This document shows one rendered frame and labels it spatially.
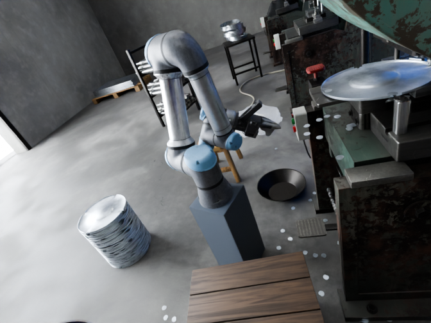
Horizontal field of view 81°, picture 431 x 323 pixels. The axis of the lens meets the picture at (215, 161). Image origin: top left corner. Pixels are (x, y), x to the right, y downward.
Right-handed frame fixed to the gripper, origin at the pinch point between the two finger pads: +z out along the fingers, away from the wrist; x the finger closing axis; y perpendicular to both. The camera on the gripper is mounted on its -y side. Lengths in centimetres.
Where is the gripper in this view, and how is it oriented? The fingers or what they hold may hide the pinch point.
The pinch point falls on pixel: (278, 125)
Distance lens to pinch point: 117.3
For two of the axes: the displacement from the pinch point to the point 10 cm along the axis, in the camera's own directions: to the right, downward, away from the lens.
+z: 9.7, 2.3, 0.3
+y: -2.0, 7.8, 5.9
